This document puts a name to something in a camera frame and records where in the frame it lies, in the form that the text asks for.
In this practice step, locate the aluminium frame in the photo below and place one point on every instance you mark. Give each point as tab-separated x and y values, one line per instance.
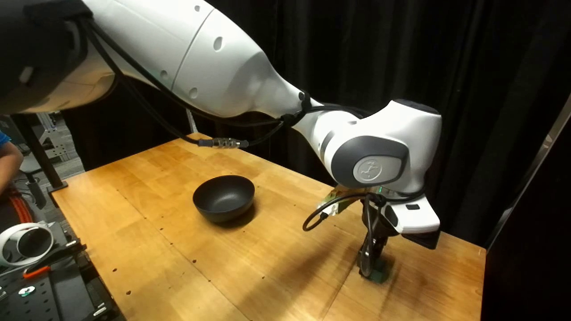
52	133

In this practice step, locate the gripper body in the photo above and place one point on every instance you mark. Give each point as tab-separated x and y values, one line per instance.
384	225

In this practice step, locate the black curtain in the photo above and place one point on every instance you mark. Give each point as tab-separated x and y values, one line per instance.
468	67

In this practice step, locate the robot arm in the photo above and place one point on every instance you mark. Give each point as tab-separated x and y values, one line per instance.
209	58

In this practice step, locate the black bowl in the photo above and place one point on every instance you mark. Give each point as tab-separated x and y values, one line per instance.
223	198

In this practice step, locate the green block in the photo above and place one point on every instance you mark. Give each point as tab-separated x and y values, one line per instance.
382	273

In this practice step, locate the person's forearm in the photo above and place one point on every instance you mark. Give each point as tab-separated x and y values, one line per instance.
8	162

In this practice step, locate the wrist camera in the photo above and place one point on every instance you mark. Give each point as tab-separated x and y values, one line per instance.
340	200

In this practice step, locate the hand controller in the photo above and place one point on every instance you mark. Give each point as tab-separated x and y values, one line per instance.
24	243

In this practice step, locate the black panel with silver edge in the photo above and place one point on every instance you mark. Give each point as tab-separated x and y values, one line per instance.
531	232

